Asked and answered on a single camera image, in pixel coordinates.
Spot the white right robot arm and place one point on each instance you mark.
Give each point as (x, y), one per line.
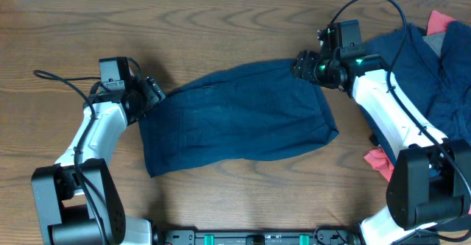
(430, 183)

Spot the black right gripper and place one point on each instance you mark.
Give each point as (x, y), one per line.
(306, 61)

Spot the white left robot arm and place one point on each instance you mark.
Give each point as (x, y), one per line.
(76, 199)

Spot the red garment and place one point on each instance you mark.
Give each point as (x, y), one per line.
(377, 157)

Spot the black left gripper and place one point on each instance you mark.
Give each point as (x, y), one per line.
(153, 93)

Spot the grey garment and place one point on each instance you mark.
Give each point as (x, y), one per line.
(435, 41)

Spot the navy blue garment pile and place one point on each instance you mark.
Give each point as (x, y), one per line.
(439, 87)

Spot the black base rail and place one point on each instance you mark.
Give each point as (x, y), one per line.
(318, 236)

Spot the navy blue shorts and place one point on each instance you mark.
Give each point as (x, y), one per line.
(256, 111)

